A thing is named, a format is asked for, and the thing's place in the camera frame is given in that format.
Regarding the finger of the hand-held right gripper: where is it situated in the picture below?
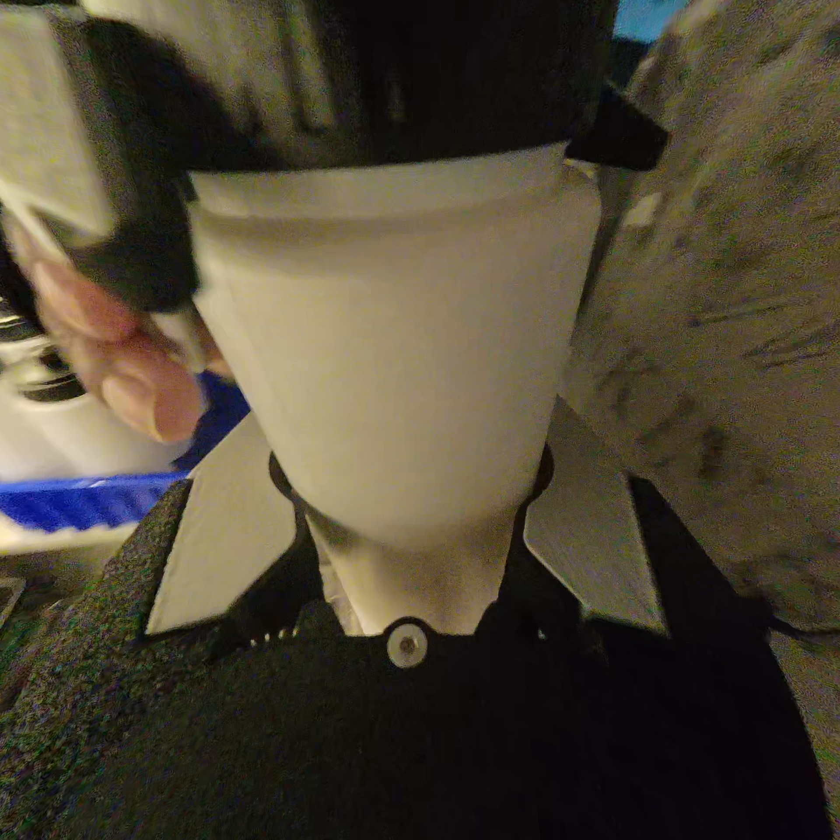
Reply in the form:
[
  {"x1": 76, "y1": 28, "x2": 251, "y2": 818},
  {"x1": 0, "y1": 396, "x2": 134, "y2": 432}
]
[
  {"x1": 0, "y1": 10, "x2": 201, "y2": 315},
  {"x1": 566, "y1": 82, "x2": 669, "y2": 231}
]

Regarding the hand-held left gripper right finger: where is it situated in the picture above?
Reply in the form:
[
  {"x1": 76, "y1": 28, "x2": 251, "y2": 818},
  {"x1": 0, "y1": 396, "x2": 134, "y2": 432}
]
[{"x1": 523, "y1": 395, "x2": 668, "y2": 634}]

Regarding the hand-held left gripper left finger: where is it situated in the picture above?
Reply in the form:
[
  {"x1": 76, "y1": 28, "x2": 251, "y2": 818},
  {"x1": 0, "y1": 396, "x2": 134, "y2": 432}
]
[{"x1": 146, "y1": 412, "x2": 303, "y2": 635}]

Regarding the blue plastic bin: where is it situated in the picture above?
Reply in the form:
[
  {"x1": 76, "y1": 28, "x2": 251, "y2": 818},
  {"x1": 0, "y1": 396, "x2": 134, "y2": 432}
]
[{"x1": 0, "y1": 371, "x2": 253, "y2": 532}]

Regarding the white squeeze bottle black cap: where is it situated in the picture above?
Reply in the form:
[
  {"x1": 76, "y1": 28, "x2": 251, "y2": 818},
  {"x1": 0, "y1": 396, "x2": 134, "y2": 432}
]
[
  {"x1": 0, "y1": 348, "x2": 191, "y2": 483},
  {"x1": 185, "y1": 0, "x2": 621, "y2": 637}
]

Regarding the person's right hand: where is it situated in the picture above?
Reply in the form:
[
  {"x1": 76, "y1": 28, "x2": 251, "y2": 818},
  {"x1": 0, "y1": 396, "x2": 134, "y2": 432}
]
[{"x1": 7, "y1": 226, "x2": 234, "y2": 444}]

